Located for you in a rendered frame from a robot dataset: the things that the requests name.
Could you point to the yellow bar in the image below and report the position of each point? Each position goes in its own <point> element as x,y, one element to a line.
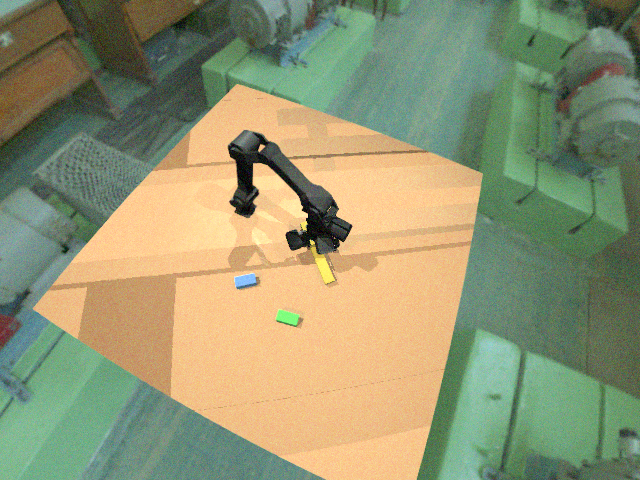
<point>320,261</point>

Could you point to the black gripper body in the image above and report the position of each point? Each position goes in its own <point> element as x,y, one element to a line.
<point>296,241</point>

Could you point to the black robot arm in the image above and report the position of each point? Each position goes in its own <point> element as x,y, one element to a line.
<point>315,199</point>

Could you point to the blue rectangular block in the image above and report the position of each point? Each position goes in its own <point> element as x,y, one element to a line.
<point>246,281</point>

